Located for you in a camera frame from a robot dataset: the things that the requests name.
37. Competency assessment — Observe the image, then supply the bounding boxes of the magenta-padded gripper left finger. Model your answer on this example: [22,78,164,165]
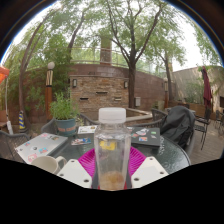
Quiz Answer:
[56,147,98,190]

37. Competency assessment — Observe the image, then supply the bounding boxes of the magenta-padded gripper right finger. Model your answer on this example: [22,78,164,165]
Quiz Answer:
[127,146,170,190]

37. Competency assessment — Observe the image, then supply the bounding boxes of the clear plastic bottle white cap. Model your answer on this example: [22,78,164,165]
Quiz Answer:
[93,106,133,192]

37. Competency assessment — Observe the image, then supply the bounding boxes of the cream ribbed mug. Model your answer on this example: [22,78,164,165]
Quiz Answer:
[30,154,68,175]

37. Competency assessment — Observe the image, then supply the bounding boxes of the small colourful card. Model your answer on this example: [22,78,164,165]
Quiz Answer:
[70,137,93,147]

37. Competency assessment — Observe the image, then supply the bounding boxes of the silver laptop with stickers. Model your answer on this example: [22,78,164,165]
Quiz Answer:
[13,132,70,165]

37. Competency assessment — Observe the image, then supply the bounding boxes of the white printed booklet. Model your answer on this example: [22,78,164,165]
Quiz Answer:
[76,124,99,136]

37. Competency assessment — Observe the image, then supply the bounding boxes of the black jacket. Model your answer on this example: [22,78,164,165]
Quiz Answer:
[160,105,197,150]

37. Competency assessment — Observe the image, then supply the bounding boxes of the green plant in teal pot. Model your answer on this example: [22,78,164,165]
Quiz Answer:
[48,91,81,137]

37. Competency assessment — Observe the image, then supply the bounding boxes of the black slatted metal chair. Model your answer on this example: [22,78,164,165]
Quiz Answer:
[192,107,213,151]

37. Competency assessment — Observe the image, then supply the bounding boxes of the blue yellow striped cone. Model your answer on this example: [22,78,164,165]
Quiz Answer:
[17,110,27,132]

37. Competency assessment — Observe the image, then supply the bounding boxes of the white umbrella base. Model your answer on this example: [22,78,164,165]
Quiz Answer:
[5,119,14,135]

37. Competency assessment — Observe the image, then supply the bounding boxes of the tree with dark forked trunk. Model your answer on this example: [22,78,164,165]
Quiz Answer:
[96,0,168,110]

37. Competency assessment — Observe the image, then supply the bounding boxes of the slender leaning tree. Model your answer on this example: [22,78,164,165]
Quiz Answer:
[149,23,191,103]

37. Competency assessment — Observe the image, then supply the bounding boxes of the folded maroon umbrella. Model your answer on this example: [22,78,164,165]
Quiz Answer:
[200,65,214,110]

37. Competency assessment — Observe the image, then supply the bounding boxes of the tall curved trunk tree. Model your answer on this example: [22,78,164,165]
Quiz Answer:
[6,3,88,132]

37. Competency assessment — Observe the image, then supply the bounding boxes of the orange patio umbrella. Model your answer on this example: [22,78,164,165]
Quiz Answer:
[0,65,11,85]

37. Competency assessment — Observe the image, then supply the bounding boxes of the wooden lamp post white globe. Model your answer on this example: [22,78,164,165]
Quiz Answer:
[44,61,56,122]

